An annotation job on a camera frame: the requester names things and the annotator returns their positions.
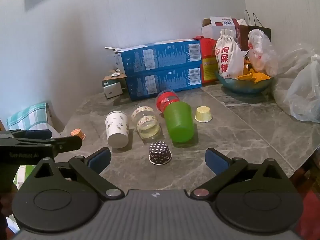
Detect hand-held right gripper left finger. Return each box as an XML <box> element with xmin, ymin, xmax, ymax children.
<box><xmin>32</xmin><ymin>147</ymin><xmax>125</xmax><ymax>201</ymax></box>

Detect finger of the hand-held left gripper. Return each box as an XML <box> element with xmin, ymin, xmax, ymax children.
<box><xmin>46</xmin><ymin>136</ymin><xmax>83</xmax><ymax>158</ymax></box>
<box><xmin>0</xmin><ymin>129</ymin><xmax>52</xmax><ymax>139</ymax></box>

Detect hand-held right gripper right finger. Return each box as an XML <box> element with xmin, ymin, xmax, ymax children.
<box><xmin>190</xmin><ymin>148</ymin><xmax>288</xmax><ymax>200</ymax></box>

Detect orange paper cupcake cup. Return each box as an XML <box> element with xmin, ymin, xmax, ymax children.
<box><xmin>70</xmin><ymin>128</ymin><xmax>86</xmax><ymax>140</ymax></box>

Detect white printed paper cup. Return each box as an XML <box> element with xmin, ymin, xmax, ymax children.
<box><xmin>104</xmin><ymin>111</ymin><xmax>130</xmax><ymax>149</ymax></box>

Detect yellow paper cupcake cup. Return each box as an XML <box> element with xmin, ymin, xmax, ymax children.
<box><xmin>194</xmin><ymin>106</ymin><xmax>213</xmax><ymax>123</ymax></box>

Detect green plastic cup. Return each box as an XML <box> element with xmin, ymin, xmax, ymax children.
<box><xmin>163</xmin><ymin>102</ymin><xmax>195</xmax><ymax>143</ymax></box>

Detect polka dot paper cupcake cup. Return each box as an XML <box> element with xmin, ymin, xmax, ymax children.
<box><xmin>149</xmin><ymin>141</ymin><xmax>172</xmax><ymax>165</ymax></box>

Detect red plastic cup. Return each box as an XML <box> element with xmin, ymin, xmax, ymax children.
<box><xmin>155</xmin><ymin>89</ymin><xmax>180</xmax><ymax>113</ymax></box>

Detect checked chair cushion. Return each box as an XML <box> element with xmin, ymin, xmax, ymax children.
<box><xmin>7</xmin><ymin>102</ymin><xmax>54</xmax><ymax>131</ymax></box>

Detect clear glass jar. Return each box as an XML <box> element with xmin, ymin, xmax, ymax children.
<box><xmin>132</xmin><ymin>106</ymin><xmax>161</xmax><ymax>140</ymax></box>

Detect small open cardboard box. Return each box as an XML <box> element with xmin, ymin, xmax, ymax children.
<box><xmin>102</xmin><ymin>73</ymin><xmax>127</xmax><ymax>99</ymax></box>

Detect teal glass bowl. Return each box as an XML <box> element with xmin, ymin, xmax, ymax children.
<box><xmin>216</xmin><ymin>74</ymin><xmax>275</xmax><ymax>94</ymax></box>

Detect orange snack packets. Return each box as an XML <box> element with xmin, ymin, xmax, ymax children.
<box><xmin>236</xmin><ymin>56</ymin><xmax>272</xmax><ymax>83</ymax></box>

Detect blue cardboard box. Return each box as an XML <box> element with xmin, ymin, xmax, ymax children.
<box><xmin>105</xmin><ymin>39</ymin><xmax>202</xmax><ymax>77</ymax></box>
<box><xmin>124</xmin><ymin>64</ymin><xmax>203</xmax><ymax>102</ymax></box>

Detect red cloth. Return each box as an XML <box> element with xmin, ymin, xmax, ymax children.
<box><xmin>295</xmin><ymin>190</ymin><xmax>320</xmax><ymax>235</ymax></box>

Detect red and yellow box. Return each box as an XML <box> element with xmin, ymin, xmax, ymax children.
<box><xmin>192</xmin><ymin>36</ymin><xmax>220</xmax><ymax>84</ymax></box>

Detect large clear plastic bag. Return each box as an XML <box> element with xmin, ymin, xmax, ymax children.
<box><xmin>272</xmin><ymin>42</ymin><xmax>320</xmax><ymax>123</ymax></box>

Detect clear red-printed plastic bag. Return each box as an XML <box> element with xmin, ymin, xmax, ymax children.
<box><xmin>247</xmin><ymin>29</ymin><xmax>279</xmax><ymax>77</ymax></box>

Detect white and red carton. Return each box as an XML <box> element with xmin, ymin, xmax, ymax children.
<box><xmin>201</xmin><ymin>16</ymin><xmax>242</xmax><ymax>43</ymax></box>

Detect dark paper bag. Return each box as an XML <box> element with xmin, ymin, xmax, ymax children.
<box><xmin>244</xmin><ymin>9</ymin><xmax>272</xmax><ymax>43</ymax></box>

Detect white drawstring cloth bag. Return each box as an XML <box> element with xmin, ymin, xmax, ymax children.
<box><xmin>215</xmin><ymin>29</ymin><xmax>244</xmax><ymax>79</ymax></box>

